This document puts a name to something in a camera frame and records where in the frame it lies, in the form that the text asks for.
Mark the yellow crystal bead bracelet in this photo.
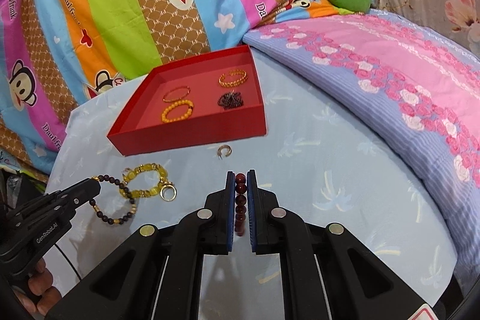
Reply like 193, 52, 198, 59
118, 162, 170, 200

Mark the dark brown bead bracelet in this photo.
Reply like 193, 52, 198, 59
88, 174, 139, 226

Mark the gold ring with stone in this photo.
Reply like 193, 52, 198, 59
158, 181, 178, 202

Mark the dark red bead bracelet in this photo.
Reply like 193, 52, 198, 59
234, 172, 248, 237

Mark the yellow amber bead bracelet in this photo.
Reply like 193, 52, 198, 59
160, 99, 195, 124

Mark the dark purple bead necklace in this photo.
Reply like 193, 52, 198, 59
216, 90, 245, 111

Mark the red jewelry tray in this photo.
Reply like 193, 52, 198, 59
107, 45, 267, 156

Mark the left hand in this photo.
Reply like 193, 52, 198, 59
14, 258, 62, 316

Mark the light blue palm cloth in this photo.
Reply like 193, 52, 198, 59
46, 53, 462, 316

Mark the thin gold bangle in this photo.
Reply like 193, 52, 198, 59
163, 85, 191, 103

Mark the twisted gold bangle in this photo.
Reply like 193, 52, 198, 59
218, 69, 248, 88

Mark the pink floral blue pillow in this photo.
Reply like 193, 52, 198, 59
243, 13, 479, 270

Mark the colourful monkey cartoon quilt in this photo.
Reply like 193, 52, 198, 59
1, 0, 352, 178

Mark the black cable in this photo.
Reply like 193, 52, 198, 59
53, 244, 84, 281

